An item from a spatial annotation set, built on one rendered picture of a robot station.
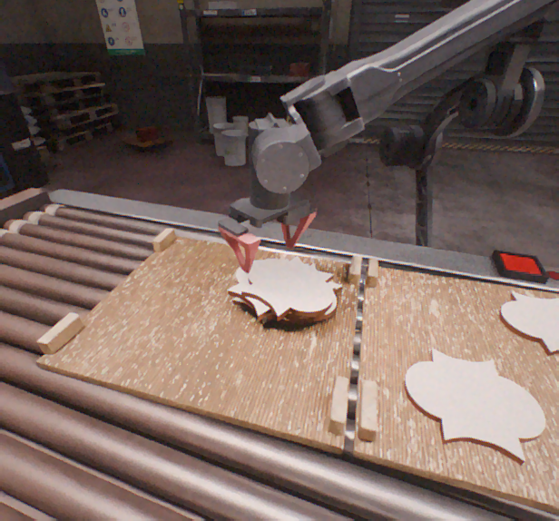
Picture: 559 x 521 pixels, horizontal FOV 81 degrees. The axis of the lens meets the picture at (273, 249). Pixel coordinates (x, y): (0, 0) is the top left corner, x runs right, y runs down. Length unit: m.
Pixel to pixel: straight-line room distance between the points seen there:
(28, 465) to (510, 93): 1.30
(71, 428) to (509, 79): 1.26
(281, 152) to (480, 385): 0.36
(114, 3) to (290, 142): 5.86
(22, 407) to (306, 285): 0.39
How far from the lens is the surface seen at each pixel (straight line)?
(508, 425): 0.48
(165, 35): 5.79
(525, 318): 0.63
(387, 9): 5.10
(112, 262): 0.75
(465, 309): 0.61
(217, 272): 0.62
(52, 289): 0.73
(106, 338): 0.55
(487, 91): 1.21
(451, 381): 0.48
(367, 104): 0.43
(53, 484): 0.47
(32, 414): 0.53
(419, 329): 0.55
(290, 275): 0.51
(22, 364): 0.60
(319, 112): 0.42
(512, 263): 0.80
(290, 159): 0.35
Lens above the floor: 1.30
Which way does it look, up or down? 33 degrees down
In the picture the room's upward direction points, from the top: straight up
